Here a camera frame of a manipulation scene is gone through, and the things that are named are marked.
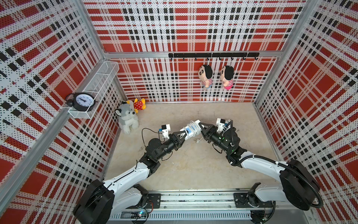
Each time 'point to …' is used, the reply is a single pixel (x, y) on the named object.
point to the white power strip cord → (196, 139)
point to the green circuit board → (138, 215)
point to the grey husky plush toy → (127, 117)
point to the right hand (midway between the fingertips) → (199, 125)
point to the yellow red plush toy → (138, 104)
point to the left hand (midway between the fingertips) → (190, 132)
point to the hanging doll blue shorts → (205, 73)
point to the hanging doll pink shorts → (226, 74)
